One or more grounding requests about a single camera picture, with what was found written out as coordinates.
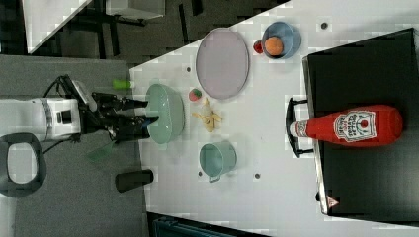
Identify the white side table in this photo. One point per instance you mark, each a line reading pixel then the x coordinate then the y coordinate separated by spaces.
pixel 43 18

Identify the pink strawberry toy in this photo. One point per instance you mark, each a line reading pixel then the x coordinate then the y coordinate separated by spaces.
pixel 195 95

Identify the red strawberry toy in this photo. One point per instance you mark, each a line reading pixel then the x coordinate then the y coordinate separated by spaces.
pixel 257 46

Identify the red plush ketchup bottle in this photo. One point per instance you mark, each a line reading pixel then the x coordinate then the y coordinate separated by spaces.
pixel 369 126

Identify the lilac oval plate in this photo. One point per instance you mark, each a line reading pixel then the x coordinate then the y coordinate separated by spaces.
pixel 222 63

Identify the blue metal frame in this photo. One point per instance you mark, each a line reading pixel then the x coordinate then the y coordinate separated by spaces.
pixel 171 227

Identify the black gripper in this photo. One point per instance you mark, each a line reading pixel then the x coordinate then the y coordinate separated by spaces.
pixel 106 118

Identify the mint green mug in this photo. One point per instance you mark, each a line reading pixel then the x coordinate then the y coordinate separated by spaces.
pixel 217 159

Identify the green slotted spatula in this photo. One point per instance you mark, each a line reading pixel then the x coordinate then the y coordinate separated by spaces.
pixel 106 150

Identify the blue mug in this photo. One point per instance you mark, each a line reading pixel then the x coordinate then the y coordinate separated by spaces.
pixel 289 35

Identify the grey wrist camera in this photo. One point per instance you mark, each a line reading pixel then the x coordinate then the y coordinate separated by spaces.
pixel 85 95

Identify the orange ball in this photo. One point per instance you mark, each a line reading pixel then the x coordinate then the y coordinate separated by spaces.
pixel 274 46

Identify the peeled banana toy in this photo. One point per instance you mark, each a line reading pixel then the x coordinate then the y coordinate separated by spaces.
pixel 208 117

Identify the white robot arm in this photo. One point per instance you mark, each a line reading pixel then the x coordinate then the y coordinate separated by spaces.
pixel 27 124

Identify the black cylindrical cup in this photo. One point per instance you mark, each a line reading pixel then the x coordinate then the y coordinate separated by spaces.
pixel 131 180

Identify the mint green colander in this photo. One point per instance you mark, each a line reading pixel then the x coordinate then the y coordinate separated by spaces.
pixel 166 104

